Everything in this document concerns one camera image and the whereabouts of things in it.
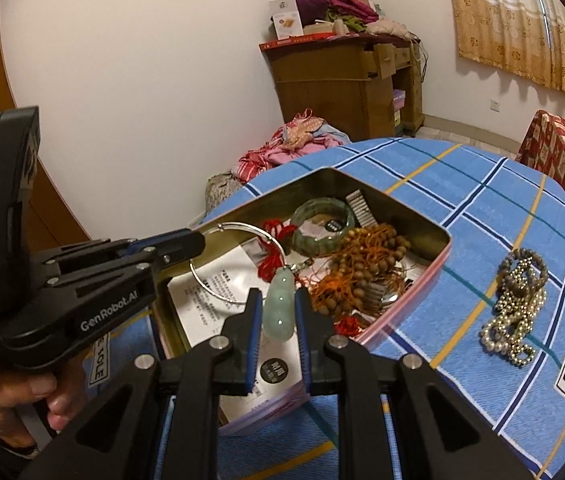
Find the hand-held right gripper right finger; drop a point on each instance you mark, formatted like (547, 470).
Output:
(302, 340)

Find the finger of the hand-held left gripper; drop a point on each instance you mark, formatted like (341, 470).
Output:
(172, 240)
(112, 272)

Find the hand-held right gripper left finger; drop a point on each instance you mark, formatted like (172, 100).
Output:
(255, 340)

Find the thin silver bangle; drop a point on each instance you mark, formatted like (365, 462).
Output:
(242, 224)

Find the pink metal tin box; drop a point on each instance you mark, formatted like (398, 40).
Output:
(397, 310)

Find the green jade bangle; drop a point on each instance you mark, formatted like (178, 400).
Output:
(302, 237)

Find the person's left hand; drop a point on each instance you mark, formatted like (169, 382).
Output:
(12, 400)

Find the printed paper leaflet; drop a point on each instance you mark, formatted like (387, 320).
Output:
(212, 285)

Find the pile of clothes on floor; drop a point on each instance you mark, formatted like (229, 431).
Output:
(282, 150)

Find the blue plaid tablecloth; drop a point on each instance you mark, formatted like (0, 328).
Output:
(462, 210)

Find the brown wooden desk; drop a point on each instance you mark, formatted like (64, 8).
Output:
(322, 95)

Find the flat red box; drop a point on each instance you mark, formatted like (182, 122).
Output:
(292, 43)

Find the white product box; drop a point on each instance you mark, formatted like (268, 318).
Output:
(285, 20)

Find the pile of clothes on desk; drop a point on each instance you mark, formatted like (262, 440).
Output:
(342, 7)

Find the bed with red printed bedspread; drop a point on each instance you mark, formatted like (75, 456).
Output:
(562, 160)

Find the beige patterned window curtain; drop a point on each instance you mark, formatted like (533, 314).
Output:
(512, 25)

